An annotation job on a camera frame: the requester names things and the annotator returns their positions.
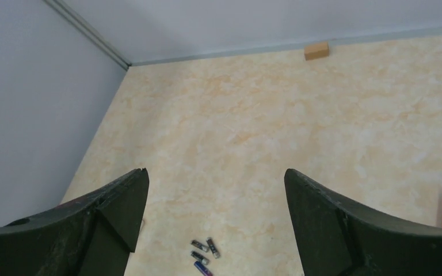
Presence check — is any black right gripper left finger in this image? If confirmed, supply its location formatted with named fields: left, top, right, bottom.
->
left=0, top=168, right=149, bottom=275

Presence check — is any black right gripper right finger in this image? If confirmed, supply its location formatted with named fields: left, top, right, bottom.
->
left=284, top=168, right=442, bottom=275

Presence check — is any purple AAA battery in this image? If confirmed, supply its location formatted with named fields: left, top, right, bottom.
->
left=194, top=261, right=213, bottom=276

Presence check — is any black AAA battery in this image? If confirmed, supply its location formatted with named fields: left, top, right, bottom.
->
left=190, top=240, right=209, bottom=252
left=206, top=237, right=220, bottom=259
left=190, top=251, right=210, bottom=266

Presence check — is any small wooden block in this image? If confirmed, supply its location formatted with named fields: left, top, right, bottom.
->
left=304, top=41, right=330, bottom=61

